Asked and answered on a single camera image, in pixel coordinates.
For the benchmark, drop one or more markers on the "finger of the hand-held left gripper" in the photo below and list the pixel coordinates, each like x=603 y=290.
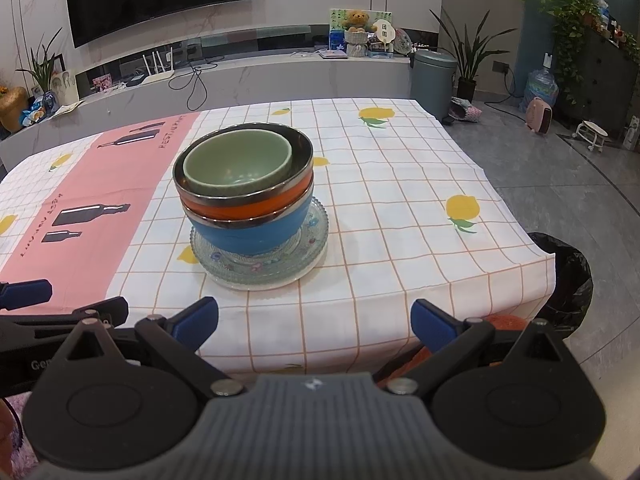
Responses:
x=27 y=292
x=40 y=325

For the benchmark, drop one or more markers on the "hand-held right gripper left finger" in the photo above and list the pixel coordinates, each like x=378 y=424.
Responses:
x=195 y=320

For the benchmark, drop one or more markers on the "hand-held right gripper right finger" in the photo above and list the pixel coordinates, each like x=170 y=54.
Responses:
x=432 y=325

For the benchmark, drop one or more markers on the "white painted plate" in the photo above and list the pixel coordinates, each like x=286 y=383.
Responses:
x=260 y=287

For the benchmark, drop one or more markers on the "blue steel bowl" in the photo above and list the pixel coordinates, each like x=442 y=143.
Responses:
x=250 y=237

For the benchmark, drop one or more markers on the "orange steel bowl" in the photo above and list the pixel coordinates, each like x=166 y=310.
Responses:
x=260 y=206

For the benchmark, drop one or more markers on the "green ceramic bowl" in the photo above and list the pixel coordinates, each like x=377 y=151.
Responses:
x=235 y=160

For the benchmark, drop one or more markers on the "pink fuzzy cloth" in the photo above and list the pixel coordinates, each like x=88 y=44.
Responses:
x=12 y=435

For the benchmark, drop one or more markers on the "checked lemon tablecloth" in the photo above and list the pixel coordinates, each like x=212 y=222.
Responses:
x=400 y=260

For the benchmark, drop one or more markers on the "pink printed table runner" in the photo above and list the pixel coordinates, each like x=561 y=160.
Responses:
x=100 y=185

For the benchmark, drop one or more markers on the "black trash bag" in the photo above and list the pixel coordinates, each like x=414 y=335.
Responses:
x=565 y=285

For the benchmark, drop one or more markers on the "blue snack packets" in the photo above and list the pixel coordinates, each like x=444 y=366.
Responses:
x=35 y=115

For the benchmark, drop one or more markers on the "golden gourd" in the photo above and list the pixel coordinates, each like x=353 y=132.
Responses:
x=12 y=107

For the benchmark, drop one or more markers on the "loose papers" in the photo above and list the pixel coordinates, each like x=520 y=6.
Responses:
x=67 y=109

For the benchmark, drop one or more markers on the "white printed vase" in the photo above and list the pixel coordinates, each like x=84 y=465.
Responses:
x=65 y=89

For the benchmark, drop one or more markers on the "pink photo card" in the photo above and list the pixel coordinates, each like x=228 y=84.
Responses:
x=102 y=83

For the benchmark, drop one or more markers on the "thin-leaved potted plant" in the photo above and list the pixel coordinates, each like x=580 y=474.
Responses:
x=42 y=67

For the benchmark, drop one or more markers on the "pink heater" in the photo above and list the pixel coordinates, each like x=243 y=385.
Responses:
x=539 y=116

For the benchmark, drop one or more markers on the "small black box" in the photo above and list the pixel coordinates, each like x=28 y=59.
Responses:
x=135 y=80

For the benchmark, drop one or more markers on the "grey trash can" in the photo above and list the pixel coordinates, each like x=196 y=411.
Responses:
x=432 y=85

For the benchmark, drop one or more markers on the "white router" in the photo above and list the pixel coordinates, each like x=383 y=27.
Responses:
x=160 y=74

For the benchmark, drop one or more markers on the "white wheeled stool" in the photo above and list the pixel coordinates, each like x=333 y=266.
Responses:
x=592 y=132

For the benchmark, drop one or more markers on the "marble television console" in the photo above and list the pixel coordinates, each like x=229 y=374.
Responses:
x=275 y=80

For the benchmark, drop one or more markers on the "blue water jug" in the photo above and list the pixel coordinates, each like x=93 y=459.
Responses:
x=542 y=82

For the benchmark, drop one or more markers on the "tall-leaved potted plant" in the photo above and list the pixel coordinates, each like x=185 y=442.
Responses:
x=467 y=60

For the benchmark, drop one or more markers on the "flat white laptop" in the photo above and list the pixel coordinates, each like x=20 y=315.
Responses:
x=332 y=54

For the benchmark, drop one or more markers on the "white knit basket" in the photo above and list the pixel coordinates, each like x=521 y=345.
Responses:
x=357 y=42

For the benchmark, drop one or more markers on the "round hand fan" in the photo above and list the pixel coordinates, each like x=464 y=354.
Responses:
x=387 y=32

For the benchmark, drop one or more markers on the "dark grey cabinet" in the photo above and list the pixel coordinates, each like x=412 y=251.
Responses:
x=605 y=80

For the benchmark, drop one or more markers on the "blue box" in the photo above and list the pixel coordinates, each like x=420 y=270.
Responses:
x=337 y=40

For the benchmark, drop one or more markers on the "brown teddy bear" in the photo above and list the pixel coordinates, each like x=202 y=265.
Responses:
x=357 y=20

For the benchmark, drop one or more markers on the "green painted picture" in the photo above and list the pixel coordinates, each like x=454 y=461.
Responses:
x=337 y=17

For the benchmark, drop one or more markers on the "trailing green plant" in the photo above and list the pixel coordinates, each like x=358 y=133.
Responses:
x=570 y=25

